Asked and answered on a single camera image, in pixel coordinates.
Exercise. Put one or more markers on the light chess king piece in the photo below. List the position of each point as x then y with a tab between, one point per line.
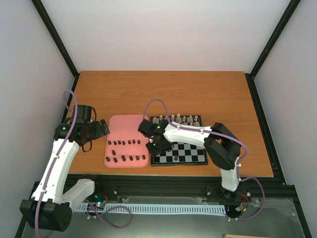
178	118

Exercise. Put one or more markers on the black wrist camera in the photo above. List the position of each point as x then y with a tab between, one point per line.
85	114
146	128

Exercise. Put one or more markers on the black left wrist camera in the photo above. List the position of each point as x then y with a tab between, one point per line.
85	114

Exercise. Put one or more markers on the pink silicone tray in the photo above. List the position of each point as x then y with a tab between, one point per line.
124	128

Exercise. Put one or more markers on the black grey chess board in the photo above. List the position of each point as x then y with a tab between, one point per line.
188	154

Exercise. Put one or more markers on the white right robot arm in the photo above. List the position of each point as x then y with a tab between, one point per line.
220	144

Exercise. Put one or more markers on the black aluminium frame rail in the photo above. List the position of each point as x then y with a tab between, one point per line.
118	187

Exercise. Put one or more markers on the light blue cable duct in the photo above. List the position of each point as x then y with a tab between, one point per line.
158	209

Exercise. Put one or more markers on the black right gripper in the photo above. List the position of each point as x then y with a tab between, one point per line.
154	152

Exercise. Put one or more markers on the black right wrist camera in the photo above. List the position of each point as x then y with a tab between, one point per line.
146	128

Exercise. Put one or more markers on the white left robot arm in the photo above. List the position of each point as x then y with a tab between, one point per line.
50	207

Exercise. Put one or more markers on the green led circuit board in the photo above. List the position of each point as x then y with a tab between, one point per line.
102	199

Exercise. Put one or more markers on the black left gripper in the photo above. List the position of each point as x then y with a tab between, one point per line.
99	132

